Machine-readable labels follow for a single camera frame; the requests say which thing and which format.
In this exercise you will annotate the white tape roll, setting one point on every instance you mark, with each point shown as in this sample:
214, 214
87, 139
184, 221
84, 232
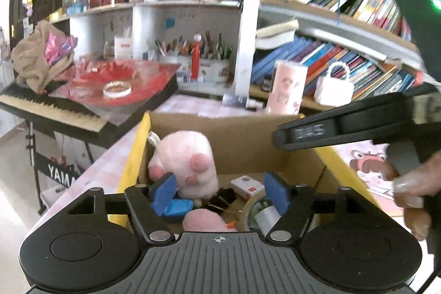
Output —
117, 89

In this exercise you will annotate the white pen holders with brushes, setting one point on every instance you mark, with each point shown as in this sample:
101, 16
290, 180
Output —
213, 68

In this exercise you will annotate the white wooden bookshelf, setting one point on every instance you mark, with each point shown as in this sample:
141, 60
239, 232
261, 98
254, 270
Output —
248, 39

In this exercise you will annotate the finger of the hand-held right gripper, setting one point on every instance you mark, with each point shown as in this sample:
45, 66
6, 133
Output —
344, 128

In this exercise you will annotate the long row of blue books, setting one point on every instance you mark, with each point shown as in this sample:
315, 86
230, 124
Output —
310, 59

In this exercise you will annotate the brown cloth bundle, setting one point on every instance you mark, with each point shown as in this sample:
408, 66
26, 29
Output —
31, 63

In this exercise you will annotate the person's right hand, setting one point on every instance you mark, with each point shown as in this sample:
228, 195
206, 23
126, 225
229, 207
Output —
413, 183

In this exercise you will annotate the lying thick books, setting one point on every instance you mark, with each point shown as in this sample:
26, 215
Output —
275, 34

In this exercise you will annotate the black electric piano keyboard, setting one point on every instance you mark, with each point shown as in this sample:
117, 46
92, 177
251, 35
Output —
69, 115

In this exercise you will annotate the red figure pen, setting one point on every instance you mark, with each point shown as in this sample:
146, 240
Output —
196, 59

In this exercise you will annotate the pink foil wrapper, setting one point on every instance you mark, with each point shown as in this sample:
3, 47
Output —
60, 46

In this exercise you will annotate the white quilted pearl handbag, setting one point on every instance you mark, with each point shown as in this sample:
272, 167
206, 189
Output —
334, 90

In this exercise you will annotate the black binder clips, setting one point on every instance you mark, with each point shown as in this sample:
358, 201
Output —
222, 199

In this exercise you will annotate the small hanging pastel doll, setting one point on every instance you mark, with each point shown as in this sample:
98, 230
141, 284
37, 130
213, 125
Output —
27, 4

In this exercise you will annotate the small rosy pink plush toy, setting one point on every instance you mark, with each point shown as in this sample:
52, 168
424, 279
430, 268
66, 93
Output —
206, 221

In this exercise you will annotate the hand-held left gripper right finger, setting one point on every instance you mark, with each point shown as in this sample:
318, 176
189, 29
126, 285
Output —
275, 192

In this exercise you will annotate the yellowish clear tape roll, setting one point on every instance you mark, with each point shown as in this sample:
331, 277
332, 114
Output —
249, 211

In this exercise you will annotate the pink cylinder container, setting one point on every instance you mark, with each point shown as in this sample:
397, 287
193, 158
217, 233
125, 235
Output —
286, 87

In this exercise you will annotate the black keyboard stand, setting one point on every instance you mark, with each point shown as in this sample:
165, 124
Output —
62, 170

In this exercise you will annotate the white box red label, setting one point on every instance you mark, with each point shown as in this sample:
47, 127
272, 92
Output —
123, 47

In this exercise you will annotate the blue flat box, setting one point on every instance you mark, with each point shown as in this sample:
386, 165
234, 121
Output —
76, 8

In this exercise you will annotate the yellow cardboard box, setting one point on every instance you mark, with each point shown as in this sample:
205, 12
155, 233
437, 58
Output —
241, 142

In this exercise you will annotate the pink checked tablecloth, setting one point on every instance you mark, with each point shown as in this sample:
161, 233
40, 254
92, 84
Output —
103, 173

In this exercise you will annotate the pale pink plush toy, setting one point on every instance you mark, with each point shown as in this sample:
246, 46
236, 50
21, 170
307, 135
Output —
186, 156

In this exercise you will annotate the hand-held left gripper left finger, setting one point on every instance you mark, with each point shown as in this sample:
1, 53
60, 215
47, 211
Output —
165, 192

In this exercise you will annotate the red plastic wrapped package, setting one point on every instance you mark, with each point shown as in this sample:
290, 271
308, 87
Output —
144, 80

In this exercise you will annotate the slanted row of colourful books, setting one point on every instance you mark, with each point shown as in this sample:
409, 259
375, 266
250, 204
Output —
361, 1

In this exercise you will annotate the white red card box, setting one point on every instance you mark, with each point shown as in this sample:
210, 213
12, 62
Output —
246, 185

